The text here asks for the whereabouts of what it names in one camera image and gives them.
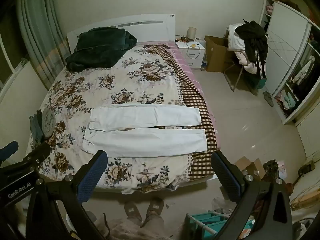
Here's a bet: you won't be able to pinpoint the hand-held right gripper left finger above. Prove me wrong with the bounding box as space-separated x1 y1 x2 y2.
25 150 108 240

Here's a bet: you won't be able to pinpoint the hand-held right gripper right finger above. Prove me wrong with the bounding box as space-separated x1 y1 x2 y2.
211 150 294 240

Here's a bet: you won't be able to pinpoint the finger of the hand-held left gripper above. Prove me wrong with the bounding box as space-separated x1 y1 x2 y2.
0 142 52 180
0 141 19 159

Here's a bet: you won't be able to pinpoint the white sock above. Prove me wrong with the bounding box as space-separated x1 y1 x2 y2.
82 104 207 158

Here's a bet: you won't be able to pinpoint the grey gloves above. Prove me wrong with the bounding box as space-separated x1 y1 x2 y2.
29 110 44 142

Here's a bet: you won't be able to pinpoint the small open cardboard box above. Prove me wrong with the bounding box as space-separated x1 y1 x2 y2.
234 156 264 180

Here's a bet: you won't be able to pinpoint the grey folded cloth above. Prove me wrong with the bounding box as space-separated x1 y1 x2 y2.
41 110 57 139

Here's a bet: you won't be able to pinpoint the teal storage rack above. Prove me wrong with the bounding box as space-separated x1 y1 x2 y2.
185 211 255 240

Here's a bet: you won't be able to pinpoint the person's left shoe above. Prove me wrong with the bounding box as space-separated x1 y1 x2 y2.
124 201 142 227

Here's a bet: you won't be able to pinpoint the person's shoe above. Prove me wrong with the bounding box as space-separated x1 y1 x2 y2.
145 197 165 222
124 201 142 227

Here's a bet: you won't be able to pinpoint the person's right shoe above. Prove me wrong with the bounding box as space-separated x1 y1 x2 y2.
145 197 165 222

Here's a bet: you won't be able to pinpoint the person's beige trousers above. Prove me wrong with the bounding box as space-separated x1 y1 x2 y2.
95 216 165 240

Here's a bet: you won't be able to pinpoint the brown checkered blanket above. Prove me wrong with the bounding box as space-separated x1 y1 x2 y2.
144 44 217 180

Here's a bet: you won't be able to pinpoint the grey slippers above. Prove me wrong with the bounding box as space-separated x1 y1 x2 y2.
263 91 275 107

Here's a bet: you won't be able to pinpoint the dark green basket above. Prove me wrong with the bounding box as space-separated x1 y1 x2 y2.
244 72 267 91

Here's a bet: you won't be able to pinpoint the floral bedspread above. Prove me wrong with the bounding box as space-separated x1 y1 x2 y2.
26 44 218 194

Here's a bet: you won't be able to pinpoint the dark green blanket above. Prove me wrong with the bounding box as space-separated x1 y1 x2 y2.
65 27 138 72

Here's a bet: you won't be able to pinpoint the large cardboard box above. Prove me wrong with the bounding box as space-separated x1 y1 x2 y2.
204 35 237 73

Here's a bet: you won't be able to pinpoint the striped curtain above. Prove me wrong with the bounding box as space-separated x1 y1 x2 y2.
15 0 72 90

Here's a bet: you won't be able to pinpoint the pink bed sheet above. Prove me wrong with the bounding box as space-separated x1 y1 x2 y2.
160 42 222 150

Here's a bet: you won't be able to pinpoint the white nightstand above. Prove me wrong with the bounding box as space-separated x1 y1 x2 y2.
174 41 207 70

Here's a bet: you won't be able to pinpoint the pile of white clothes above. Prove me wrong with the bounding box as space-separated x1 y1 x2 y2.
226 23 260 75

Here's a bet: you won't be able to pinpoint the black garment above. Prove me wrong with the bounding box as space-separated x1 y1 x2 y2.
234 20 269 78

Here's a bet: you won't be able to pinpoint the white sliding door wardrobe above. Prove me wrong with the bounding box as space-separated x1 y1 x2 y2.
259 0 320 125

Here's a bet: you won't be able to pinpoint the white bed headboard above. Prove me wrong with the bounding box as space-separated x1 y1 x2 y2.
66 14 176 53

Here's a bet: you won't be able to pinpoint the window frame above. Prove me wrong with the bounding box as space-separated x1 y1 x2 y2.
0 34 28 98

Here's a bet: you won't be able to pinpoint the metal frame chair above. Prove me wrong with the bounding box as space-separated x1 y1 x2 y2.
224 62 258 95

